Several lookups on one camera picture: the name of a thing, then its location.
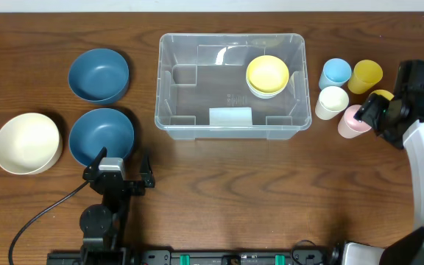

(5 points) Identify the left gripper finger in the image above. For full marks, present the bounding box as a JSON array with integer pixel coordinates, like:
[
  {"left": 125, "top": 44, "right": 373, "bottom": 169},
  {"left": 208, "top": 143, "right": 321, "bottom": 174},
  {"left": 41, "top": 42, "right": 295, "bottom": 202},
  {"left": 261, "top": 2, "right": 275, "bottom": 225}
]
[
  {"left": 82, "top": 147, "right": 107, "bottom": 181},
  {"left": 139, "top": 151, "right": 155, "bottom": 188}
]

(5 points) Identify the yellow cup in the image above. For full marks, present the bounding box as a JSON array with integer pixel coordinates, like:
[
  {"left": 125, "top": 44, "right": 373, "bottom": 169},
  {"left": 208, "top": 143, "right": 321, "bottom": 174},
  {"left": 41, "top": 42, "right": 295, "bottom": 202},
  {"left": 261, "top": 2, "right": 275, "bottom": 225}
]
[
  {"left": 347, "top": 60, "right": 383, "bottom": 94},
  {"left": 370, "top": 89, "right": 394, "bottom": 101}
]

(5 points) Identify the pink cup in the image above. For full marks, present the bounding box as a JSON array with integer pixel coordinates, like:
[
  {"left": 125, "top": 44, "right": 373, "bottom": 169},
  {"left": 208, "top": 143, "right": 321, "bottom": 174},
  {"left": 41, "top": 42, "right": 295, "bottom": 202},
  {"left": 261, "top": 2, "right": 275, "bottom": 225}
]
[{"left": 338, "top": 105, "right": 372, "bottom": 138}]

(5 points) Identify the light blue cup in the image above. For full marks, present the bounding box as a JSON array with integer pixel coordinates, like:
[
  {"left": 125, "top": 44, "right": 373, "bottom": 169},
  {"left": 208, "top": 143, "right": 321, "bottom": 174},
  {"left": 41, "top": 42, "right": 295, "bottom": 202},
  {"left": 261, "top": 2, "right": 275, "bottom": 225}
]
[{"left": 319, "top": 58, "right": 352, "bottom": 90}]

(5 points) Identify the small white bowl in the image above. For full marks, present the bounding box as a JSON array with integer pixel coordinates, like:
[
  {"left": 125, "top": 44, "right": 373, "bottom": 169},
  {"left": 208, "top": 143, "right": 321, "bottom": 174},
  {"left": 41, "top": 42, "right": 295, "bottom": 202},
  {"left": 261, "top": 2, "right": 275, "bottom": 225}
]
[{"left": 250, "top": 86, "right": 283, "bottom": 99}]

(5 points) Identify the small yellow bowl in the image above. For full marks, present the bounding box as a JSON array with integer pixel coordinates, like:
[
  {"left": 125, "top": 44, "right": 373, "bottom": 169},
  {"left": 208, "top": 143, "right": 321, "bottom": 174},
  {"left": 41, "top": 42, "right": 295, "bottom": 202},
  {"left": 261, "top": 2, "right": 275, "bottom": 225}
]
[{"left": 246, "top": 55, "right": 290, "bottom": 94}]

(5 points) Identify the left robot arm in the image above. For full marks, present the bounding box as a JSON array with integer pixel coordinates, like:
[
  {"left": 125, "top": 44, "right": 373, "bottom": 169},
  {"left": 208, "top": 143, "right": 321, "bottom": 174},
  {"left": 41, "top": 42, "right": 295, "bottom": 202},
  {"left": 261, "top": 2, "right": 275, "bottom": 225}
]
[{"left": 79, "top": 148, "right": 155, "bottom": 265}]

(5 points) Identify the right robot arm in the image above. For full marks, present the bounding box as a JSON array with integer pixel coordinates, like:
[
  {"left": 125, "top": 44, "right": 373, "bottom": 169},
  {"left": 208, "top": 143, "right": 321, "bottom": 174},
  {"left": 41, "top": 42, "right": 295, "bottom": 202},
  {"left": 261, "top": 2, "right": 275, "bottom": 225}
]
[{"left": 339, "top": 93, "right": 424, "bottom": 265}]

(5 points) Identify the clear plastic storage container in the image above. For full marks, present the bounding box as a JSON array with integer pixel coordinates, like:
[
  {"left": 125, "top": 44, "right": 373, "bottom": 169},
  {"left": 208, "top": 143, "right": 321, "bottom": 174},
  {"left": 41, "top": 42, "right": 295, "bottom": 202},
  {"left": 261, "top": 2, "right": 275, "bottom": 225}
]
[{"left": 155, "top": 33, "right": 312, "bottom": 140}]

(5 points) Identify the cream cup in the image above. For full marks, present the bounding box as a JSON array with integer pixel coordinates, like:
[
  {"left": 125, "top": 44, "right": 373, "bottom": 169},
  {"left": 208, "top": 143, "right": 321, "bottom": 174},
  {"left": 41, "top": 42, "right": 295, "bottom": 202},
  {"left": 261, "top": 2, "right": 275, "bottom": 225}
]
[{"left": 315, "top": 86, "right": 349, "bottom": 120}]

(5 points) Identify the dark blue bowl near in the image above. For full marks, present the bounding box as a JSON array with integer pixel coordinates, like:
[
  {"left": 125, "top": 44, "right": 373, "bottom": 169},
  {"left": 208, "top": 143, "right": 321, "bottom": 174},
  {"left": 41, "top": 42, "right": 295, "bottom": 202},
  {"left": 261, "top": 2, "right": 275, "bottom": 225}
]
[{"left": 68, "top": 108, "right": 135, "bottom": 166}]

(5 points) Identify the dark blue bowl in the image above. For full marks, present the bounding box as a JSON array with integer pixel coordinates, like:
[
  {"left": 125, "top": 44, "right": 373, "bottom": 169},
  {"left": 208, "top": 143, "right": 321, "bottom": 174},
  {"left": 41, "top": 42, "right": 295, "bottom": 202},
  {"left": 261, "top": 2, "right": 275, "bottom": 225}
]
[
  {"left": 68, "top": 108, "right": 135, "bottom": 166},
  {"left": 68, "top": 49, "right": 130, "bottom": 105}
]

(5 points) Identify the cream bowl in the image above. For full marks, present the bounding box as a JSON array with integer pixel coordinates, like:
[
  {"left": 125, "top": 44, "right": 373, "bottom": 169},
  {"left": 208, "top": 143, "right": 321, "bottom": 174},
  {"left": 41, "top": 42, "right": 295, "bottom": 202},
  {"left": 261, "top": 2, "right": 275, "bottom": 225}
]
[{"left": 0, "top": 113, "right": 63, "bottom": 175}]

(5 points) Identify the dark blue bowl far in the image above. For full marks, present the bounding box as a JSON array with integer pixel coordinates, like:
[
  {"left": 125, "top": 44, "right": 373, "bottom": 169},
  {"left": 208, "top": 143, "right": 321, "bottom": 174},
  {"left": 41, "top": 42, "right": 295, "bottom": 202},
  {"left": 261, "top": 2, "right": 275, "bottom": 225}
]
[{"left": 68, "top": 49, "right": 130, "bottom": 105}]

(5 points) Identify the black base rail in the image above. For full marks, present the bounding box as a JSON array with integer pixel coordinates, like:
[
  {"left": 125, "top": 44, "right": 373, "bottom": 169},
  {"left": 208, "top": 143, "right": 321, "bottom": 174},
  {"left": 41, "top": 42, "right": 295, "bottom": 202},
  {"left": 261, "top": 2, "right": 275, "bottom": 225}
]
[{"left": 46, "top": 247, "right": 341, "bottom": 265}]

